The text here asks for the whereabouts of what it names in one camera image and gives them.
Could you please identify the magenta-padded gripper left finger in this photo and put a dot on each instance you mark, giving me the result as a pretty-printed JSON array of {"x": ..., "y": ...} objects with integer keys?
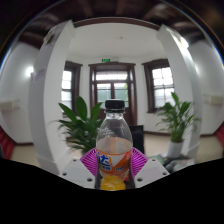
[{"x": 76, "y": 171}]

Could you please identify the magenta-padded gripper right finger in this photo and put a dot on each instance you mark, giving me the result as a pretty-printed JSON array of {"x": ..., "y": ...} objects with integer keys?
[{"x": 151, "y": 171}]

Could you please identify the clear orange-labelled drink bottle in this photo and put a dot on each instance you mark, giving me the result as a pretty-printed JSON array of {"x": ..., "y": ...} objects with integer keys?
[{"x": 114, "y": 143}]

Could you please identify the black chair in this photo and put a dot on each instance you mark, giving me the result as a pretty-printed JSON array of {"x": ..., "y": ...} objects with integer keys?
[{"x": 137, "y": 138}]

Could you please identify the large potted green plant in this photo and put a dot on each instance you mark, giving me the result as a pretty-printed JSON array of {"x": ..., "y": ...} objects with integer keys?
[
  {"x": 80, "y": 130},
  {"x": 178, "y": 120}
]

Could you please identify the red carpeted staircase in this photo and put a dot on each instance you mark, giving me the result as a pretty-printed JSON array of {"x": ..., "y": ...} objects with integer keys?
[
  {"x": 220, "y": 133},
  {"x": 5, "y": 143}
]

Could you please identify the dark-framed window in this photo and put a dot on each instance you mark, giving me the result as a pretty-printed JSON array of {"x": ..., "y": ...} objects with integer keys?
[
  {"x": 162, "y": 86},
  {"x": 66, "y": 85}
]

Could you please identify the dark wooden double door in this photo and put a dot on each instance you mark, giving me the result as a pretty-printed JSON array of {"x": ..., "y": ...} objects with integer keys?
[{"x": 111, "y": 83}]

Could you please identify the green exit sign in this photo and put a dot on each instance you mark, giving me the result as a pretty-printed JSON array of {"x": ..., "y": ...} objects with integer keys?
[{"x": 106, "y": 60}]

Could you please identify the white wall-mounted unit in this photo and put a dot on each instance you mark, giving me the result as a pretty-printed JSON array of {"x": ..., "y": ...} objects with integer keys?
[
  {"x": 8, "y": 106},
  {"x": 215, "y": 99}
]

